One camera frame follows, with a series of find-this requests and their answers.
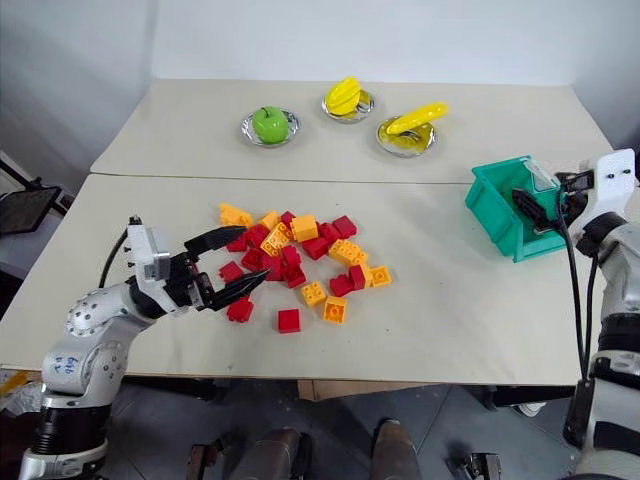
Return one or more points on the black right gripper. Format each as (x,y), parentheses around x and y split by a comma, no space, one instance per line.
(575,184)

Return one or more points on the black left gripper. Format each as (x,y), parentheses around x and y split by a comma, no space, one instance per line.
(187,287)

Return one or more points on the teal plastic bin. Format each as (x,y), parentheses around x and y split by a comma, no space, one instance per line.
(492,210)

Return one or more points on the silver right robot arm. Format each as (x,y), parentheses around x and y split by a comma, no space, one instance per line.
(617,280)

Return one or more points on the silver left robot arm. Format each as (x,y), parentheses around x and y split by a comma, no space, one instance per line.
(90,345)

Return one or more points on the red building block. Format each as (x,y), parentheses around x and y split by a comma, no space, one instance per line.
(290,256)
(287,218)
(241,310)
(289,321)
(358,277)
(252,260)
(340,286)
(256,235)
(275,274)
(295,276)
(315,248)
(237,245)
(345,226)
(328,232)
(231,272)

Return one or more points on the long yellow building block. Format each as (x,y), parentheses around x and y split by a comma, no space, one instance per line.
(346,251)
(275,241)

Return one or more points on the orange building block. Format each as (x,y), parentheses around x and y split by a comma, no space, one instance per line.
(305,228)

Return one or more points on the clear label holder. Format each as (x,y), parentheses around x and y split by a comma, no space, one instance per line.
(544,176)

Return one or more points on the silver foil plate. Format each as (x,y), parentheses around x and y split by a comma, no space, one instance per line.
(407,145)
(295,125)
(367,102)

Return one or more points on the green toy apple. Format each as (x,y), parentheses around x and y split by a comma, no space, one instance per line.
(270,125)

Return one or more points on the yellow toy banana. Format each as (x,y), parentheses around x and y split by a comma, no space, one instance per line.
(417,117)

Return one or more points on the dark rounded shape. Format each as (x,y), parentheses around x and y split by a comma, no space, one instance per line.
(395,450)
(272,452)

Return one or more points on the white shoe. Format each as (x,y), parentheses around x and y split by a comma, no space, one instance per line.
(530,408)

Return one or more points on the yellow toy starfruit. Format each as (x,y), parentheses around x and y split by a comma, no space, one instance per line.
(342,95)

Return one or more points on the black flat device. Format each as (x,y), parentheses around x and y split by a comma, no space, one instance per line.
(25,207)

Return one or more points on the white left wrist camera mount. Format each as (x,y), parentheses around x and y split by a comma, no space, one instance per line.
(150,250)

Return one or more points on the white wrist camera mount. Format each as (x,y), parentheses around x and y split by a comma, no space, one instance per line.
(612,175)
(150,250)

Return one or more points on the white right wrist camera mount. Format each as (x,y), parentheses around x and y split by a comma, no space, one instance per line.
(612,175)

